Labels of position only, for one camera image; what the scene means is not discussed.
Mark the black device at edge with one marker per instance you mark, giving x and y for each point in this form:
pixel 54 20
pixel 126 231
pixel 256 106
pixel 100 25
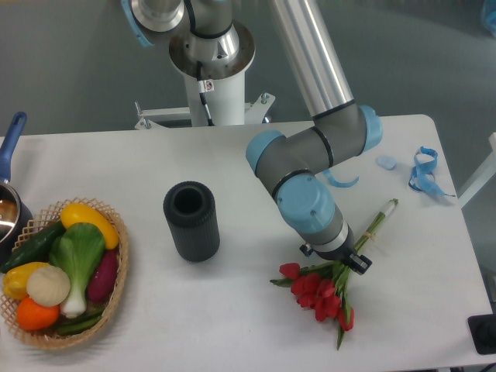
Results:
pixel 482 330

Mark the blue ribbon right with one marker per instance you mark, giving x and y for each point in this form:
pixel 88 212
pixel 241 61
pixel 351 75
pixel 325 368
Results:
pixel 422 178

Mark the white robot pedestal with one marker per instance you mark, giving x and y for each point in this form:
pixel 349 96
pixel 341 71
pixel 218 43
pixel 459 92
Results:
pixel 221 102

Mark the light blue small cap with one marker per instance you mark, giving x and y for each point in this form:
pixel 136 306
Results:
pixel 386 162

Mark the yellow squash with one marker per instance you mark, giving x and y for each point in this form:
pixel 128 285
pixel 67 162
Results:
pixel 81 213

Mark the woven wicker basket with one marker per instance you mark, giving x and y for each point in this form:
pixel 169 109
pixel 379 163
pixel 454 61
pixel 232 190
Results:
pixel 48 339

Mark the blue handled saucepan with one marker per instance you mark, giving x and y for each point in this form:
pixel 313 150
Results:
pixel 14 213

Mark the blue ribbon left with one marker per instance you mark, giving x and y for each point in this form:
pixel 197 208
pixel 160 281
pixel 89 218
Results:
pixel 336 183

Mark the cream white onion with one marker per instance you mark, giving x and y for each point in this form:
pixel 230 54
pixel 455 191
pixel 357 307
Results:
pixel 48 286

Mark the dark grey ribbed vase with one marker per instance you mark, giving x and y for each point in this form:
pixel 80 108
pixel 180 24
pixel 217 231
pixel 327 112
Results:
pixel 190 211

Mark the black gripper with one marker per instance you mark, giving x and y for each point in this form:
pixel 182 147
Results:
pixel 339 249

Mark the red tulip bouquet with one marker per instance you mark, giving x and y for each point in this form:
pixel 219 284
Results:
pixel 323 289

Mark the white frame at right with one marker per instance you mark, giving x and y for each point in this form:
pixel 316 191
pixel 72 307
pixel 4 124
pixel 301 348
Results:
pixel 479 177

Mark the dark green cucumber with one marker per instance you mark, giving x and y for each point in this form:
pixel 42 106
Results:
pixel 35 248

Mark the yellow bell pepper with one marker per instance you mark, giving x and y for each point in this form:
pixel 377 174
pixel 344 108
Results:
pixel 15 280

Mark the green pea pods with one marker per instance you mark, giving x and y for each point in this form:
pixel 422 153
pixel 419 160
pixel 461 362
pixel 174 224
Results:
pixel 80 324

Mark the green bok choy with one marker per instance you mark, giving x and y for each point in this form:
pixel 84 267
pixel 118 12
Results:
pixel 77 253

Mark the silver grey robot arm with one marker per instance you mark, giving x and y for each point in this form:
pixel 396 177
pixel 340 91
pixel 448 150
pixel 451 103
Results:
pixel 212 51

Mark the blue ribbon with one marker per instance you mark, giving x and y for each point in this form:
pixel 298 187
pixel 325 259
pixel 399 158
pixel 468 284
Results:
pixel 422 178
pixel 336 183

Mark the purple sweet potato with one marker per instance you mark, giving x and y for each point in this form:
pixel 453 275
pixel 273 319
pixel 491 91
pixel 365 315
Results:
pixel 103 280

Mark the orange fruit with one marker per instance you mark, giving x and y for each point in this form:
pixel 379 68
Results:
pixel 33 317

